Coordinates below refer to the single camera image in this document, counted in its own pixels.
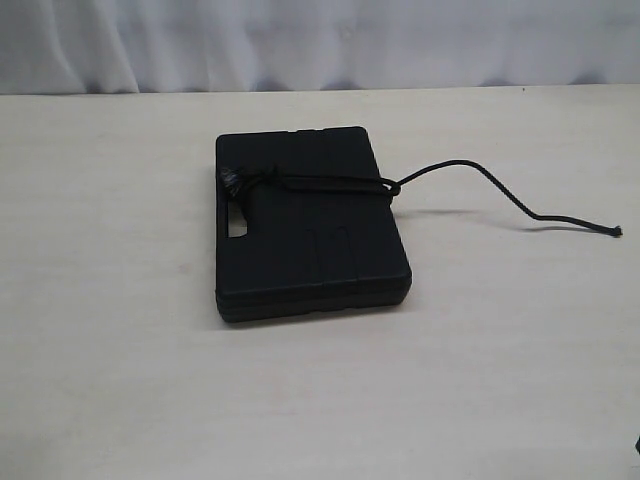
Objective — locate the black plastic carrying case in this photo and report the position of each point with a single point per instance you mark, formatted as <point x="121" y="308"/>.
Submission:
<point x="304" y="225"/>

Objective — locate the white backdrop curtain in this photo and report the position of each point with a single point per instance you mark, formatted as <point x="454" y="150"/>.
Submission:
<point x="85" y="47"/>

